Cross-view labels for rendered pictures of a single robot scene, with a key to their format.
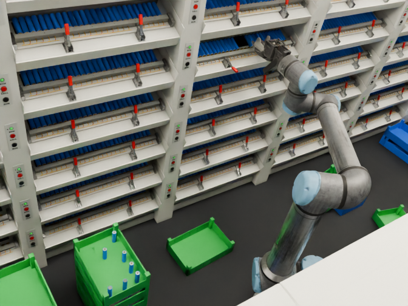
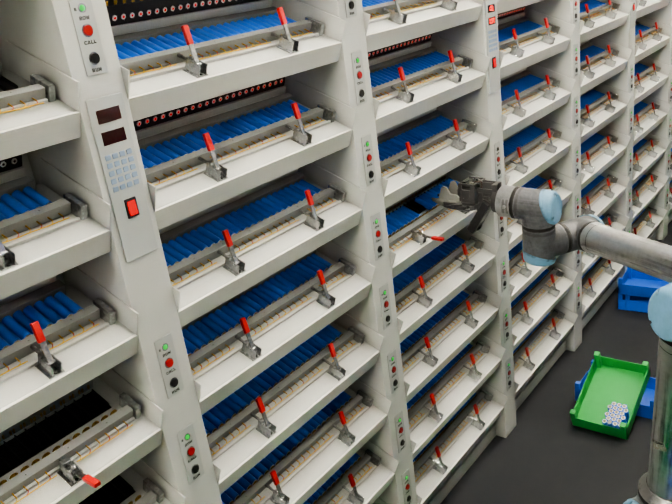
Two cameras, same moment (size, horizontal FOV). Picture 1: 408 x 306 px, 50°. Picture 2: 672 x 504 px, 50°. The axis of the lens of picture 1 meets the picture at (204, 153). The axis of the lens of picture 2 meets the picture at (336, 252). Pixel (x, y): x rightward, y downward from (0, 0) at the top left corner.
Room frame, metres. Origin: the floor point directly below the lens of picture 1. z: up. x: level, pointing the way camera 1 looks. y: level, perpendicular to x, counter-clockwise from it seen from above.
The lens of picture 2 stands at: (-0.15, 0.55, 1.70)
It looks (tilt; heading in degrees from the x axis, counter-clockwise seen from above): 21 degrees down; 350
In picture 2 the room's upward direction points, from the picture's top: 8 degrees counter-clockwise
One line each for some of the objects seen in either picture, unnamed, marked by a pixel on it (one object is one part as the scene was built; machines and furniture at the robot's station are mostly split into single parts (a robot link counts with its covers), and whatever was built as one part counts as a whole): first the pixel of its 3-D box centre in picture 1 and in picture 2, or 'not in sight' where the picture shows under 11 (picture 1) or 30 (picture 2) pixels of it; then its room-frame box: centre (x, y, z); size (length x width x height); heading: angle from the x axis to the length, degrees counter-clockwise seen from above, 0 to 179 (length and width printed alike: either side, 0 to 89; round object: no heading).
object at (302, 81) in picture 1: (301, 78); (536, 206); (1.62, -0.33, 1.02); 0.12 x 0.09 x 0.10; 40
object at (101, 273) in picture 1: (110, 262); not in sight; (1.00, 0.29, 0.36); 0.30 x 0.20 x 0.08; 43
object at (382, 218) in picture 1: (401, 229); not in sight; (1.81, -1.26, 0.04); 0.30 x 0.20 x 0.08; 26
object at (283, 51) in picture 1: (277, 53); (480, 195); (1.75, -0.23, 1.04); 0.12 x 0.08 x 0.09; 40
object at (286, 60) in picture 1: (288, 65); (506, 201); (1.68, -0.28, 1.03); 0.10 x 0.05 x 0.09; 130
